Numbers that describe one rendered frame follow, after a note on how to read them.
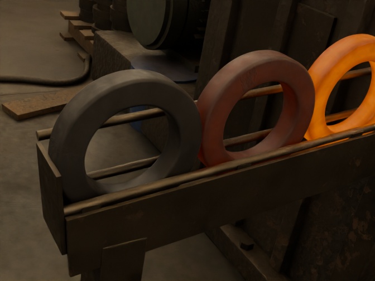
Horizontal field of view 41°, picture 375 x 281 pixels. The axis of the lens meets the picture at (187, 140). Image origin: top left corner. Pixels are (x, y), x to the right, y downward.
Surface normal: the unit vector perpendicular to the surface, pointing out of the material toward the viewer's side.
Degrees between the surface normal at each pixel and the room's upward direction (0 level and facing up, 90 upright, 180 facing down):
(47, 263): 0
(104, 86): 25
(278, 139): 54
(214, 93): 60
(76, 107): 50
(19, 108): 0
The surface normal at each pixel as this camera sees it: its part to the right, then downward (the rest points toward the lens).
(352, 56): 0.47, 0.48
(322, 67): -0.66, -0.36
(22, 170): 0.15, -0.88
